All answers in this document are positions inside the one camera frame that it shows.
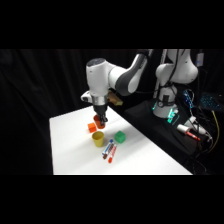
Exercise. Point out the orange plastic cup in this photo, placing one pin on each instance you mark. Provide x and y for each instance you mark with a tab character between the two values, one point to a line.
96	122

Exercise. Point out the red marker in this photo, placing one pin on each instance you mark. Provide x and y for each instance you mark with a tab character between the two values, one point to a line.
112	154

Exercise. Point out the blue lit keyboard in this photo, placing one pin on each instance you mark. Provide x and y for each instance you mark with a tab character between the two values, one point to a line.
210	101

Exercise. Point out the green lit control box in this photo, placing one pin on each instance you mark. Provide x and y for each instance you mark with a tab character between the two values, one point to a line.
173	116

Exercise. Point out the blue capped marker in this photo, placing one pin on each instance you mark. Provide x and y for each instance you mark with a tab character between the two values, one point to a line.
108	147

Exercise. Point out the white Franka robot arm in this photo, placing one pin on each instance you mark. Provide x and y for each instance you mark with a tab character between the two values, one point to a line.
100	78

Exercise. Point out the tan wrist camera mount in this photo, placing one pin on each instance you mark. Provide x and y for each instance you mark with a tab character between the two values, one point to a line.
115	99

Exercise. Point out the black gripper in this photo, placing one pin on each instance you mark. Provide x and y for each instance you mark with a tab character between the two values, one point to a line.
100	110

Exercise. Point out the orange cube block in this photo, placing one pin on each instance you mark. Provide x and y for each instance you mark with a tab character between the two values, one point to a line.
91	127

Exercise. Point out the white cylinder with red tip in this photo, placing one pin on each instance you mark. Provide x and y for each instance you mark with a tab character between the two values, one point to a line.
186	131

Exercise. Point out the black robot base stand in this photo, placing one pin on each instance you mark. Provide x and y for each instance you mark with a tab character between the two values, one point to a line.
156	128

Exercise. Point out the brown marker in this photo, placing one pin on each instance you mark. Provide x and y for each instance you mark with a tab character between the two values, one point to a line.
109	151

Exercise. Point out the yellow plastic cup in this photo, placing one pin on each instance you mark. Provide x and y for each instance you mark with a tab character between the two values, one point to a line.
98	139

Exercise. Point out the white table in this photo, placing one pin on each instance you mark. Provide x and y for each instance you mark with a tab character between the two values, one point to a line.
110	156

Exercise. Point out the black curtain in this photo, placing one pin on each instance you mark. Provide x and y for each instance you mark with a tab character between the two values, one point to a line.
33	106

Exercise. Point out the green cube block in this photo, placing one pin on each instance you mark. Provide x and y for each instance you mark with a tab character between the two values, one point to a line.
120	137

